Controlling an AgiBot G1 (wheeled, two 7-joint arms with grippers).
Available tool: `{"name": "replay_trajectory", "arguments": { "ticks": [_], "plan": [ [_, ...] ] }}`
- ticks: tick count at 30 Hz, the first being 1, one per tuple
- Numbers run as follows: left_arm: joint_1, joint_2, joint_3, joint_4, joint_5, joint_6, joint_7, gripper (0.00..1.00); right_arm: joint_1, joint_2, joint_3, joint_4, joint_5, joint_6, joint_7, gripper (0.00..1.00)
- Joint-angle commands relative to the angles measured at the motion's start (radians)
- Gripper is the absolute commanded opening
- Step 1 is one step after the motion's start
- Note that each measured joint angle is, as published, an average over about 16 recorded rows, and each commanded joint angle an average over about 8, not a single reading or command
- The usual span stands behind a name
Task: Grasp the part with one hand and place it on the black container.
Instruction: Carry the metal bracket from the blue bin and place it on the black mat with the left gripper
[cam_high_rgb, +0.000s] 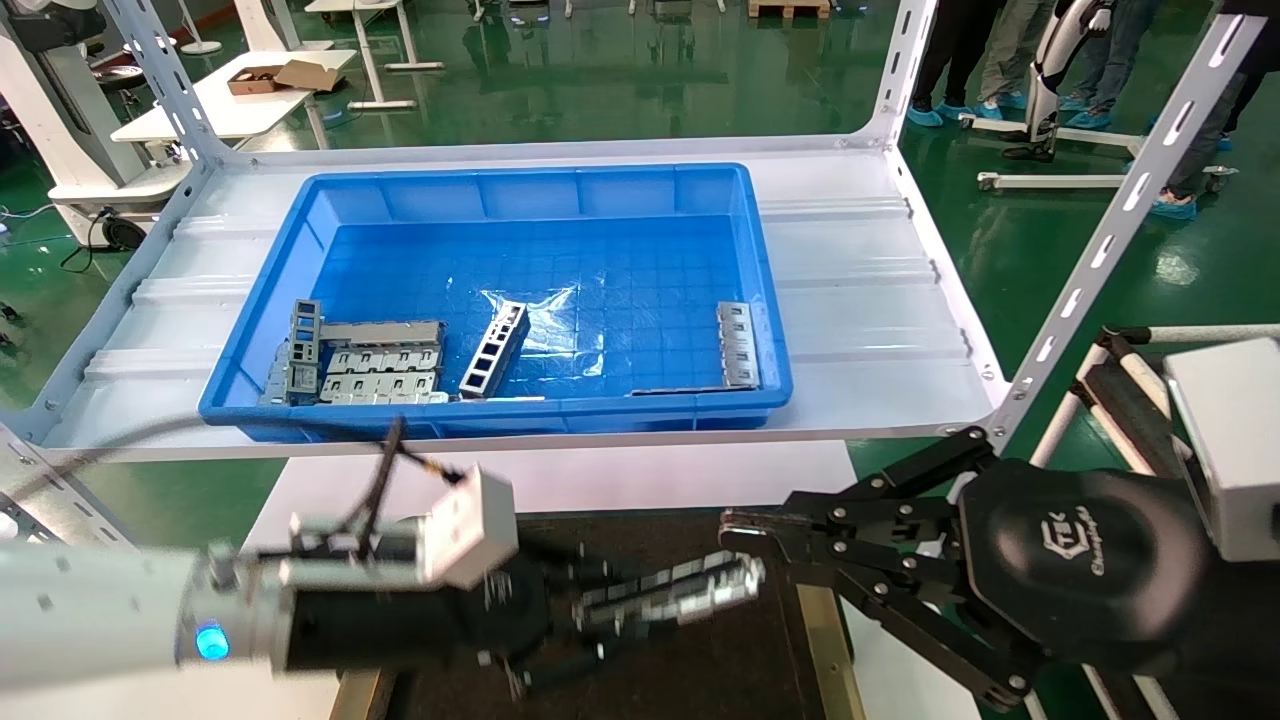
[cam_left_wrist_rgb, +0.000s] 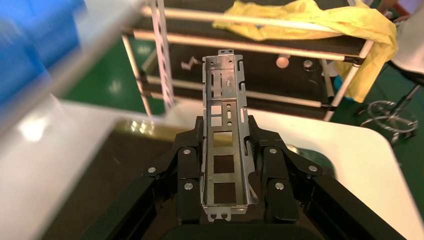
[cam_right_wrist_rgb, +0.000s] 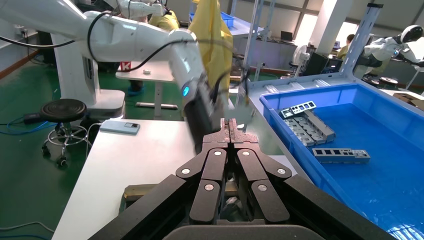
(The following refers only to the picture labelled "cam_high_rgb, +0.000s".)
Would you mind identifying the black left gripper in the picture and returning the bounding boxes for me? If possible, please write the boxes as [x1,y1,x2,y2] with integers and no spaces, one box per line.
[283,543,641,701]

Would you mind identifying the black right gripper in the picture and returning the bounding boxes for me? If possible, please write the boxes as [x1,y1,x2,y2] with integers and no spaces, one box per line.
[718,426,1218,714]

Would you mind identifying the silver slotted metal part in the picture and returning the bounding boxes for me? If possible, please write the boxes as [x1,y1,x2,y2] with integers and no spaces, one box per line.
[715,300,764,390]
[574,552,768,633]

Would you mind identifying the black container with brass edges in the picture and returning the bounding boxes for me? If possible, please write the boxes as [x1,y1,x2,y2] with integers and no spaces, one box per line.
[330,508,867,720]

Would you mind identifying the metal part with dark windows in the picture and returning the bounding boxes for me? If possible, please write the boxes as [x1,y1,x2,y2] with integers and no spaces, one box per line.
[458,302,532,401]

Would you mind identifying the white slotted metal rack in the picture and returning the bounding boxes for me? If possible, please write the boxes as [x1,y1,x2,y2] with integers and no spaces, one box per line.
[0,0,1271,549]

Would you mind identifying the clear plastic film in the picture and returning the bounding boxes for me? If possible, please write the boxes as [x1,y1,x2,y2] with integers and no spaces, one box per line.
[478,284,613,379]

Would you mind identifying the flat silver notched plate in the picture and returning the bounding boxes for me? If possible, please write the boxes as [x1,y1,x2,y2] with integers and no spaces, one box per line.
[318,372,452,406]
[325,345,443,377]

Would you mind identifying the long grey metal housing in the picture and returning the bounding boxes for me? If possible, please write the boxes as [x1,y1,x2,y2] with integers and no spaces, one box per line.
[320,319,447,350]

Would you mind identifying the blue plastic bin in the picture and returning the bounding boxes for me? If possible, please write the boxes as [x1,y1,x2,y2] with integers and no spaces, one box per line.
[198,162,796,444]

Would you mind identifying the white wheeled stand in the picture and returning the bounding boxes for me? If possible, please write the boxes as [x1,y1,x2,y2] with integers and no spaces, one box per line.
[958,110,1241,197]

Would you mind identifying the white black humanoid leg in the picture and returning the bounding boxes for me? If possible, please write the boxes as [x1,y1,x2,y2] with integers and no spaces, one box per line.
[1003,0,1117,163]

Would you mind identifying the person in black trousers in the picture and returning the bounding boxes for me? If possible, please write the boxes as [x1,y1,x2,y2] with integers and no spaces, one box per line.
[905,0,1003,129]

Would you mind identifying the person in grey trousers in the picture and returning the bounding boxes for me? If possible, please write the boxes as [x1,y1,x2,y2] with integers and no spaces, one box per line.
[975,0,1047,111]

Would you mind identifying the person in dark trousers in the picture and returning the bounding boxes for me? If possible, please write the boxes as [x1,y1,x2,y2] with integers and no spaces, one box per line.
[1147,20,1280,222]

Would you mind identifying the person in blue jeans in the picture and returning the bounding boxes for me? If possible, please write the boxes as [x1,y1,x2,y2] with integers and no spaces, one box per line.
[1060,0,1163,132]

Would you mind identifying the white desk with metal legs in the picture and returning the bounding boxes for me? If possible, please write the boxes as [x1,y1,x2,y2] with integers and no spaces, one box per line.
[304,0,447,111]

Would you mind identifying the open cardboard box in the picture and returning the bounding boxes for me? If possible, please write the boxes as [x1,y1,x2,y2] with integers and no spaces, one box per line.
[227,58,342,97]

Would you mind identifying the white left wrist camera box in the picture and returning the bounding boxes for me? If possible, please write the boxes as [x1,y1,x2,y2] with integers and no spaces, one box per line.
[288,464,521,593]

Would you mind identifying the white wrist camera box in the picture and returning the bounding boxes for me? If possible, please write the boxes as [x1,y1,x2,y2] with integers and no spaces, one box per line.
[288,464,521,593]
[1163,337,1280,564]

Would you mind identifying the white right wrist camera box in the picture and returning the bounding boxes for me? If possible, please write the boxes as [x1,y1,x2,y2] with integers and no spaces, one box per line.
[1163,337,1280,564]

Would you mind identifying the leaning grey metal bracket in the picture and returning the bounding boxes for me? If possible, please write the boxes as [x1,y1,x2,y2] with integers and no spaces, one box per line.
[261,340,297,407]

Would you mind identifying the upright grey slotted bracket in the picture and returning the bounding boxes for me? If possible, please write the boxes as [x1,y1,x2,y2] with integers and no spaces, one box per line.
[287,298,325,403]

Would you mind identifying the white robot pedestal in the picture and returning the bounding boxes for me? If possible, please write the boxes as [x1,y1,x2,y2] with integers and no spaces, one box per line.
[0,0,193,253]

